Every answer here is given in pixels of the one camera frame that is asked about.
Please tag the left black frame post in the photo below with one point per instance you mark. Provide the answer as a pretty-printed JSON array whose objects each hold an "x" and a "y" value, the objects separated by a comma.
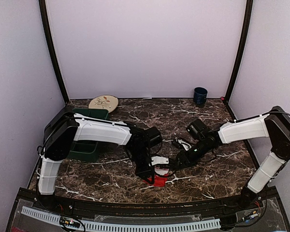
[{"x": 51, "y": 50}]

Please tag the beige decorated plate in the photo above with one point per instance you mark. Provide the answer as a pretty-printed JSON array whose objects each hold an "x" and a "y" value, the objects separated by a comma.
[{"x": 107, "y": 102}]

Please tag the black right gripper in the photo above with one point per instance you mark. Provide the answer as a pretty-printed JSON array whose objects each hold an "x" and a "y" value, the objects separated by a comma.
[{"x": 186, "y": 160}]

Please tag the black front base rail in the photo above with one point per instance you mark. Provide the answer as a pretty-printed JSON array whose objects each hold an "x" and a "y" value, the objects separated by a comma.
[{"x": 225, "y": 207}]

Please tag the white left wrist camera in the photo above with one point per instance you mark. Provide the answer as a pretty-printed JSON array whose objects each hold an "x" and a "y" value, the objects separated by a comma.
[{"x": 158, "y": 160}]

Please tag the red Santa Christmas sock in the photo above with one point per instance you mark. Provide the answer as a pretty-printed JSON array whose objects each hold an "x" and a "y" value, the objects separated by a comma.
[{"x": 158, "y": 181}]

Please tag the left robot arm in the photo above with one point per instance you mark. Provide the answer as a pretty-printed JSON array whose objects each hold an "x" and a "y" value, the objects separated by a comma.
[{"x": 68, "y": 127}]

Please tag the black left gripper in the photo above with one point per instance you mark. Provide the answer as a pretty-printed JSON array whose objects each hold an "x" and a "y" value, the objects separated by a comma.
[{"x": 143, "y": 174}]

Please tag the green plastic divider tray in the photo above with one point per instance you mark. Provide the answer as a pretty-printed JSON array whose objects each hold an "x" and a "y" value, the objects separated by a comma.
[{"x": 87, "y": 151}]

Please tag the right black frame post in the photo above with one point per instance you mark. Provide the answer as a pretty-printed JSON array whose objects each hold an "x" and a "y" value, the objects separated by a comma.
[{"x": 240, "y": 50}]

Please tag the dark blue mug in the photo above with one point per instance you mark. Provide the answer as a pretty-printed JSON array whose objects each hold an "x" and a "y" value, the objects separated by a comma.
[{"x": 200, "y": 96}]

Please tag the white slotted cable duct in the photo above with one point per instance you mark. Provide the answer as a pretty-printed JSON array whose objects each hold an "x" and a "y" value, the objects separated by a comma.
[{"x": 92, "y": 226}]

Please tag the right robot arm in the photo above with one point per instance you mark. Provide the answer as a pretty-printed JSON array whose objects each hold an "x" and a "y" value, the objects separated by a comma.
[{"x": 274, "y": 125}]

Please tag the black frame post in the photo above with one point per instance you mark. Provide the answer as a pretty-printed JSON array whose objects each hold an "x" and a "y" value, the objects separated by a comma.
[
  {"x": 240, "y": 50},
  {"x": 51, "y": 50}
]

